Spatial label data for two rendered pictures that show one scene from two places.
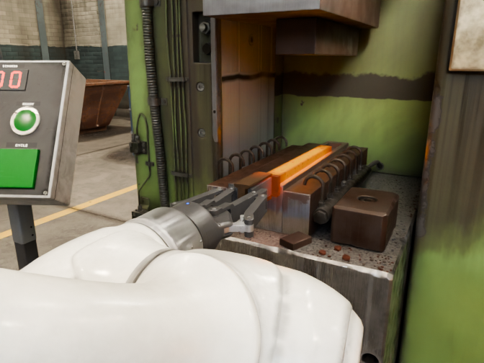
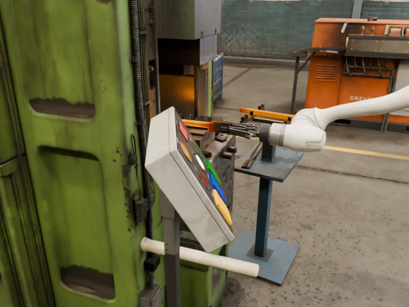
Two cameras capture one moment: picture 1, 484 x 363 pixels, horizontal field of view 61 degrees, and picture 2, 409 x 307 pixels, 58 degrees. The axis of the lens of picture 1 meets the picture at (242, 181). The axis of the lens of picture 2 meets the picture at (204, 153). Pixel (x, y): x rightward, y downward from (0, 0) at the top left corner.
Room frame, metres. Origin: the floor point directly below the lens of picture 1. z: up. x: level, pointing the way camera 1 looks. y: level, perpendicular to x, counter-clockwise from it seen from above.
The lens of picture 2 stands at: (0.93, 1.41, 1.50)
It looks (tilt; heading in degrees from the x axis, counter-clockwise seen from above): 23 degrees down; 261
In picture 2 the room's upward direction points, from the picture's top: 1 degrees clockwise
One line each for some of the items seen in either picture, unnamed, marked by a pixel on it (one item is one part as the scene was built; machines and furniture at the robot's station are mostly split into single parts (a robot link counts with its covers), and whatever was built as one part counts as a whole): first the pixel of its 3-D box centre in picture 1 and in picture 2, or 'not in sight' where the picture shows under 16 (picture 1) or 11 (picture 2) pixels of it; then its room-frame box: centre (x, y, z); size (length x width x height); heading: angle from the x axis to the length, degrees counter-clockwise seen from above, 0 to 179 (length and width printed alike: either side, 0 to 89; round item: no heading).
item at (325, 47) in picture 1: (322, 39); (153, 64); (0.89, -0.16, 1.24); 0.30 x 0.07 x 0.06; 151
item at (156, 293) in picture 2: not in sight; (150, 299); (0.95, 0.24, 0.36); 0.09 x 0.07 x 0.12; 61
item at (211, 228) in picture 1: (198, 226); (258, 131); (0.48, 0.06, 1.00); 0.09 x 0.08 x 0.07; 151
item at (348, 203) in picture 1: (366, 217); (207, 125); (0.65, -0.21, 0.95); 0.12 x 0.08 x 0.06; 151
